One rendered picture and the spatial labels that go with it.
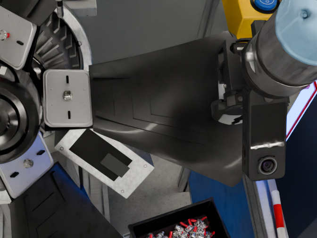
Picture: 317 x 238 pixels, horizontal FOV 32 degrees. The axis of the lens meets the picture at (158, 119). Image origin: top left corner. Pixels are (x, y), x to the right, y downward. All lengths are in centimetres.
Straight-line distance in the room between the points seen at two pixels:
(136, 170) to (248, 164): 31
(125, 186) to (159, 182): 108
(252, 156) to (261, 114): 5
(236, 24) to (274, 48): 55
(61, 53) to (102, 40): 99
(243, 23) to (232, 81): 40
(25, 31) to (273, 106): 32
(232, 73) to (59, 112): 24
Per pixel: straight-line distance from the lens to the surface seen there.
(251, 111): 62
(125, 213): 196
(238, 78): 66
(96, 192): 190
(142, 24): 179
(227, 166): 79
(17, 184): 80
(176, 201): 199
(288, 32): 48
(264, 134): 64
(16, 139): 73
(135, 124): 75
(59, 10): 62
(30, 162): 81
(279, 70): 53
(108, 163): 90
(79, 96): 77
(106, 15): 174
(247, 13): 104
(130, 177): 92
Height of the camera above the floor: 184
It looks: 60 degrees down
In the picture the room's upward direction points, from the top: 10 degrees clockwise
